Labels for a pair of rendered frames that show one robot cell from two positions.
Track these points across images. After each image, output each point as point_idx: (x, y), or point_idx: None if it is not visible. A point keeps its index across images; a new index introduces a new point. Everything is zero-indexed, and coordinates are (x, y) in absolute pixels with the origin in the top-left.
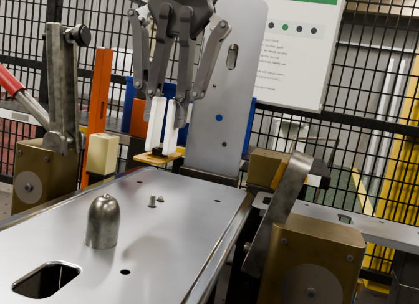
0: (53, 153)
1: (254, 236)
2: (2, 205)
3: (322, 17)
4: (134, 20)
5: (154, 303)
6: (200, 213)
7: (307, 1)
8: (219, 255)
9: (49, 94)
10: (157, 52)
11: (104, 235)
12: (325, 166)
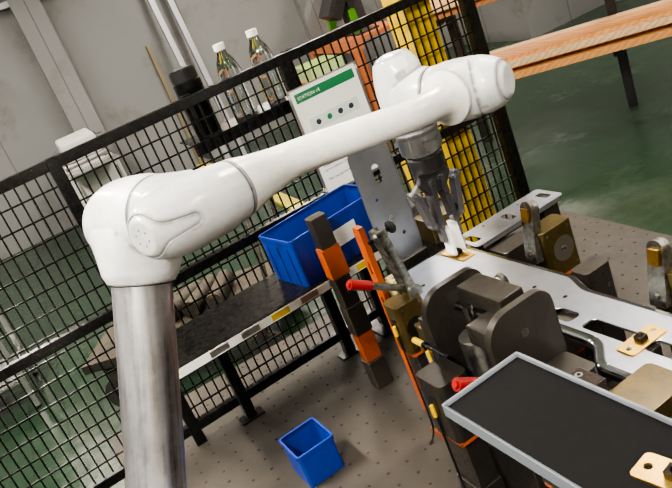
0: (419, 296)
1: None
2: (197, 466)
3: (350, 91)
4: (418, 199)
5: (558, 280)
6: (483, 265)
7: (333, 86)
8: (529, 264)
9: (397, 269)
10: (436, 205)
11: None
12: None
